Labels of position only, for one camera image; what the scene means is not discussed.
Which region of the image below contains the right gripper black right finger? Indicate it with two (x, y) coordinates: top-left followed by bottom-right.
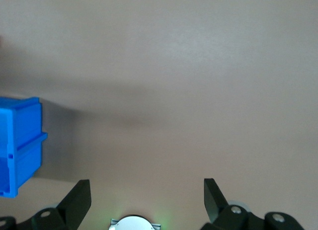
(199, 178), (306, 230)

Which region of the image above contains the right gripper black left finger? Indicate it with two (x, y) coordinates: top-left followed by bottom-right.
(0, 179), (91, 230)

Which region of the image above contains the blue plastic storage bin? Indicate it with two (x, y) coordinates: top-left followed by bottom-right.
(0, 96), (48, 199)

